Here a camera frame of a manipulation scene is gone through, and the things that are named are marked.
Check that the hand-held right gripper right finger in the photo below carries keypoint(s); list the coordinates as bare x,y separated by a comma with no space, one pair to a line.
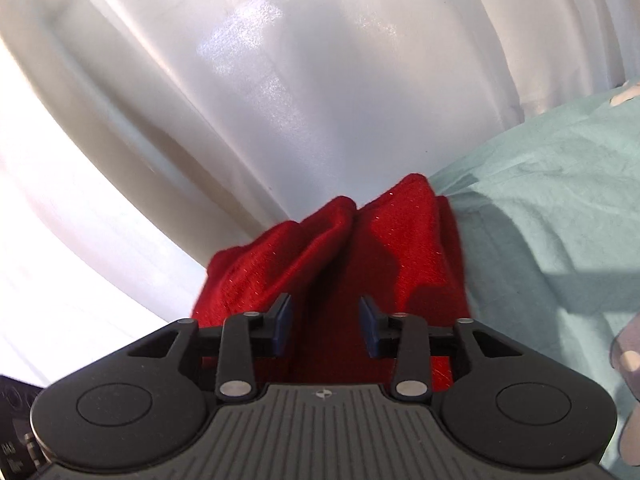
369,327

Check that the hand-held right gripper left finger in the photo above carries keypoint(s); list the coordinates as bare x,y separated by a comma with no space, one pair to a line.
283,325

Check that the red knit cardigan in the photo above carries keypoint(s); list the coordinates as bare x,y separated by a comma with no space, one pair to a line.
400,240

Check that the teal mushroom print bed sheet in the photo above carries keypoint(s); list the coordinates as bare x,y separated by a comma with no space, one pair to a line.
550,200

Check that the white curtain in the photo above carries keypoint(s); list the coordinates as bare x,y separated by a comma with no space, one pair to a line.
300,85

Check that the black printed device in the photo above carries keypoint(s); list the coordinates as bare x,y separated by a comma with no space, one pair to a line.
15,420

